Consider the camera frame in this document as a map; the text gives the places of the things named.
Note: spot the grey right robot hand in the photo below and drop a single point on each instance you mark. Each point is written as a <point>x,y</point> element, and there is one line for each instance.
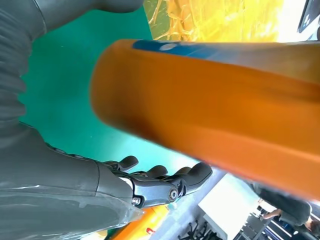
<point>50,185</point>

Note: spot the white shampoo bottle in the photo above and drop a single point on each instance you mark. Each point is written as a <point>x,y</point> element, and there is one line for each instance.
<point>96,236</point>

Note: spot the green table mat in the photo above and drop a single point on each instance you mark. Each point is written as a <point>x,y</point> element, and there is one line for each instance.
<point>62,82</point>

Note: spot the black office chair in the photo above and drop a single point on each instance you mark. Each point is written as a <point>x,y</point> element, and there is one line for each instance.
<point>197,232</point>

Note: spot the white office desk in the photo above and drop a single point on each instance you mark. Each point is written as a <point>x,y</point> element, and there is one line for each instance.
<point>225,205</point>

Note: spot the yellow plastic bag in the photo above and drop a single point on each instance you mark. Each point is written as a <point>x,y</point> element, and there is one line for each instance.
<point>225,20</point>

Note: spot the person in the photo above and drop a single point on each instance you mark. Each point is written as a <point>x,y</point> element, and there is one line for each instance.
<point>287,205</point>

